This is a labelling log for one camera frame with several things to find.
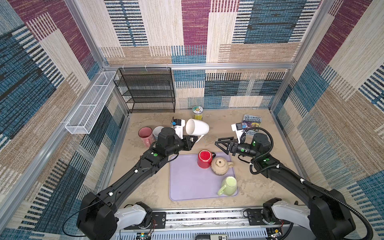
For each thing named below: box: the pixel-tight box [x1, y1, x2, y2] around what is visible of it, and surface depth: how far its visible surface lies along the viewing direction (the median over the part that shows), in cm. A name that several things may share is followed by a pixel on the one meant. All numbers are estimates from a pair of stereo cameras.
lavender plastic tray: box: [169, 152, 239, 201], surface depth 87 cm
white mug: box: [185, 118, 210, 143], surface depth 76 cm
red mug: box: [197, 149, 217, 169], surface depth 89 cm
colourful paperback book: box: [241, 114, 262, 136], surface depth 114 cm
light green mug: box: [217, 176, 238, 196], surface depth 77 cm
